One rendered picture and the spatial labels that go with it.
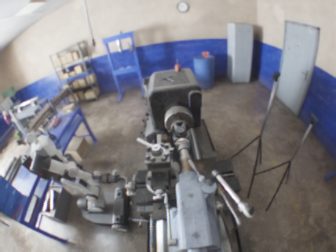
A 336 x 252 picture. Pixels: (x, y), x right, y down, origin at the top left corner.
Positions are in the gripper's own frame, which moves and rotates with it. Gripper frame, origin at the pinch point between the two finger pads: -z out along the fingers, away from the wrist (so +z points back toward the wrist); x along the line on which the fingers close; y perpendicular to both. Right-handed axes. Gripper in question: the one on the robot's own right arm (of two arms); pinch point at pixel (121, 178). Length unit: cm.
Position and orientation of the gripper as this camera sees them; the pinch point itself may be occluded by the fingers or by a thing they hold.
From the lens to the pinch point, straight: 126.7
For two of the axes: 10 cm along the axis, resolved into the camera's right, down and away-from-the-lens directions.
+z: -9.9, 1.2, 0.5
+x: 0.6, 1.4, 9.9
